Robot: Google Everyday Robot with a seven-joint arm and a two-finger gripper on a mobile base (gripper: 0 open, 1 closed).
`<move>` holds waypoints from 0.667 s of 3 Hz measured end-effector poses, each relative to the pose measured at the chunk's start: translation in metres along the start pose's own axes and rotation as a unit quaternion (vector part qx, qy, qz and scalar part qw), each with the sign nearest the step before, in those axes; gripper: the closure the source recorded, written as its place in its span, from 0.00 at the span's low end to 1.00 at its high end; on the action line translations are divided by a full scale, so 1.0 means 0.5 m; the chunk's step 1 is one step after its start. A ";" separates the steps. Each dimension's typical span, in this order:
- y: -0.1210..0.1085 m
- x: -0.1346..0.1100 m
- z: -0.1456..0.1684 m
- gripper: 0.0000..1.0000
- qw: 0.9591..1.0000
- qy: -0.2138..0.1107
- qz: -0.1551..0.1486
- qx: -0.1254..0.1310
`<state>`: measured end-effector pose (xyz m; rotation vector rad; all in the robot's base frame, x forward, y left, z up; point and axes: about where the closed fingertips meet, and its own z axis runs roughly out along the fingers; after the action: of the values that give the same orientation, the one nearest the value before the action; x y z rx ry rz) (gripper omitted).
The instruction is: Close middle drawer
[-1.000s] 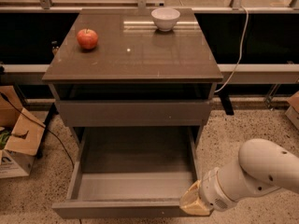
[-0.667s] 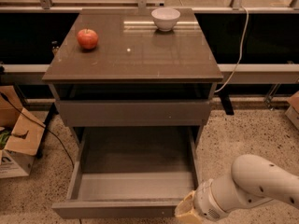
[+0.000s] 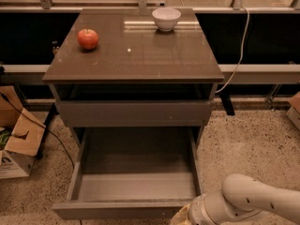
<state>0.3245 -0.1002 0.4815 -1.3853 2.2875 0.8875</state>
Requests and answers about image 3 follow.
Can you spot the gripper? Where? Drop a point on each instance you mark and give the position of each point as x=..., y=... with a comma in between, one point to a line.
x=197, y=212

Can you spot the grey drawer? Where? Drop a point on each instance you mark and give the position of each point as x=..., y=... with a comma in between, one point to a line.
x=132, y=172
x=96, y=114

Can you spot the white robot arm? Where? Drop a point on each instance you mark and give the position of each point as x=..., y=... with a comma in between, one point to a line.
x=241, y=198

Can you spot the grey drawer cabinet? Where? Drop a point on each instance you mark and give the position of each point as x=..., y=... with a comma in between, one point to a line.
x=135, y=61

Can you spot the grey top drawer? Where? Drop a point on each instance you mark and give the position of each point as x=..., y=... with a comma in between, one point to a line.
x=96, y=114

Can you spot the cardboard box right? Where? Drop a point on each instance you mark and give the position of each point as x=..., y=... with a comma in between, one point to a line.
x=294, y=112

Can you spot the open cardboard box left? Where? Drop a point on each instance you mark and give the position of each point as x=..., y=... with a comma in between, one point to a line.
x=21, y=136

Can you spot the white bowl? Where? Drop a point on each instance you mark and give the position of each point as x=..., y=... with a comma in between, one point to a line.
x=166, y=18

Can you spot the red apple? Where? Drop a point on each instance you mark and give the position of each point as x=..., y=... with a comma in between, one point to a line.
x=88, y=39

